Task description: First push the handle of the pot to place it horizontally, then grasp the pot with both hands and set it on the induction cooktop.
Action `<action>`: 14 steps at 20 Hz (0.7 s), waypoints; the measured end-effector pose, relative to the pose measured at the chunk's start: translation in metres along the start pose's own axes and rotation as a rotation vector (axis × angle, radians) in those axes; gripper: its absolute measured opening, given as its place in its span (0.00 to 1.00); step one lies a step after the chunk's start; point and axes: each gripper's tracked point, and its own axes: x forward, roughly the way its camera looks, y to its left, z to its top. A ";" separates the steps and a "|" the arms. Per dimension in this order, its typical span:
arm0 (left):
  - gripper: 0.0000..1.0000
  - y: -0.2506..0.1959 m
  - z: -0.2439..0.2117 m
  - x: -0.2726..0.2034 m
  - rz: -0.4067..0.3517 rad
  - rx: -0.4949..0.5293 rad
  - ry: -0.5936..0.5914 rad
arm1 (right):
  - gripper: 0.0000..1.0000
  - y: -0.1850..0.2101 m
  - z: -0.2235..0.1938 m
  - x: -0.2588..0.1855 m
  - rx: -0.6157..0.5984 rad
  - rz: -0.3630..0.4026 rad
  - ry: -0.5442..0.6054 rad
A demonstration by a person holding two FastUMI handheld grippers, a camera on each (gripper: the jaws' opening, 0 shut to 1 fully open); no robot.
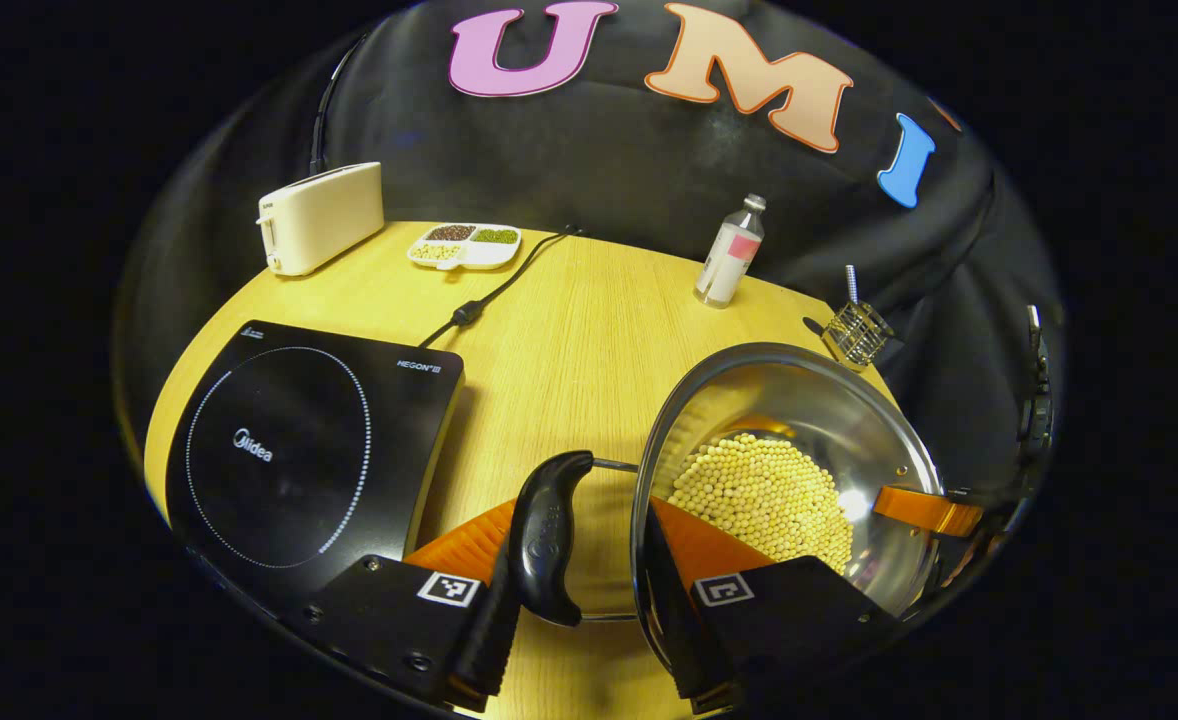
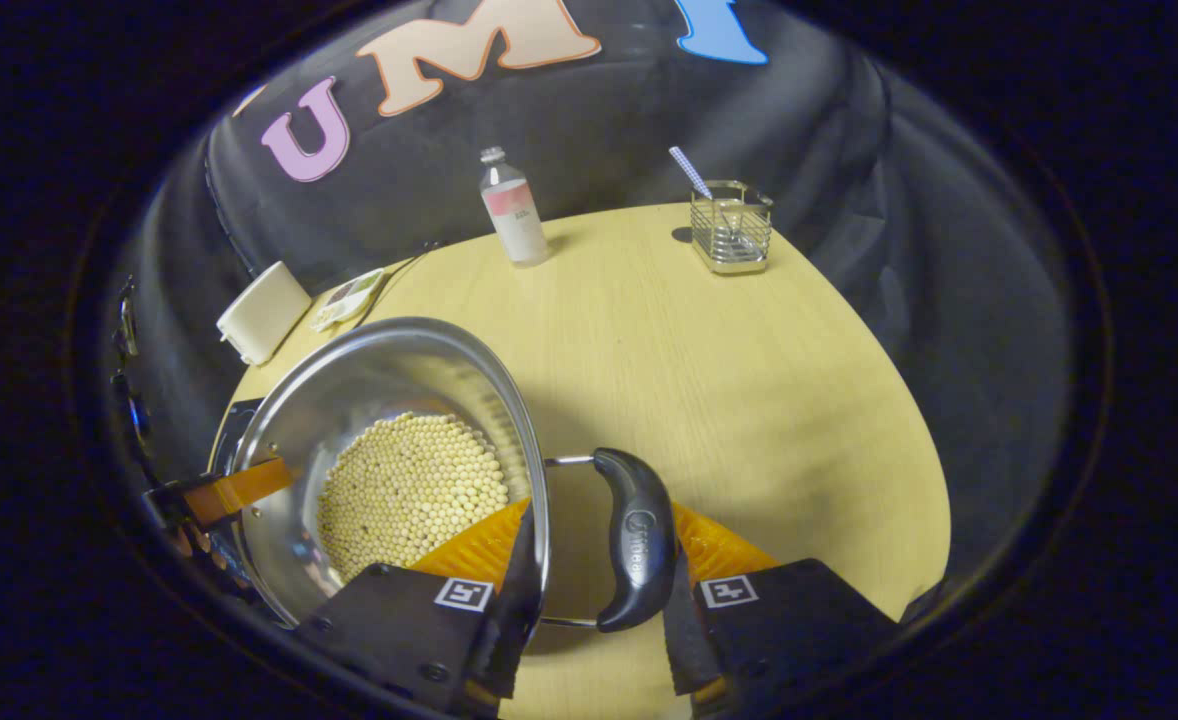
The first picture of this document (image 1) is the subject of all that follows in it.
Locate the pile of yellow soybeans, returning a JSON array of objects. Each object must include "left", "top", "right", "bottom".
[{"left": 666, "top": 429, "right": 856, "bottom": 577}]

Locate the clear bottle with pink label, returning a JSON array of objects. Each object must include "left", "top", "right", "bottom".
[{"left": 692, "top": 192, "right": 769, "bottom": 310}]

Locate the black hanging cable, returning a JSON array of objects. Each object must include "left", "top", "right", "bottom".
[{"left": 308, "top": 34, "right": 369, "bottom": 177}]

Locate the white divided bean tray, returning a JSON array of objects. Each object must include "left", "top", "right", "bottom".
[{"left": 406, "top": 222, "right": 524, "bottom": 273}]

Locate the white toaster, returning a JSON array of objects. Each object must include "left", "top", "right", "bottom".
[{"left": 255, "top": 161, "right": 387, "bottom": 279}]

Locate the clear glass cup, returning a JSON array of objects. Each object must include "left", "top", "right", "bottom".
[{"left": 820, "top": 299, "right": 896, "bottom": 370}]

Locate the black power cable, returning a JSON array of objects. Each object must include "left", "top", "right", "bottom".
[{"left": 416, "top": 224, "right": 586, "bottom": 352}]

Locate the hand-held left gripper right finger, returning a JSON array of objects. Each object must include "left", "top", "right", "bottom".
[{"left": 641, "top": 495, "right": 901, "bottom": 717}]

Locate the black induction cooktop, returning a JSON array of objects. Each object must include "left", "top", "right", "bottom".
[{"left": 163, "top": 319, "right": 466, "bottom": 612}]

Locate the steel pot with black handle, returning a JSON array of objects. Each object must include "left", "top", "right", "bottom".
[{"left": 508, "top": 341, "right": 951, "bottom": 673}]

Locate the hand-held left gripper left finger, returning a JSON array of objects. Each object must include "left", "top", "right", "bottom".
[{"left": 303, "top": 497, "right": 526, "bottom": 714}]

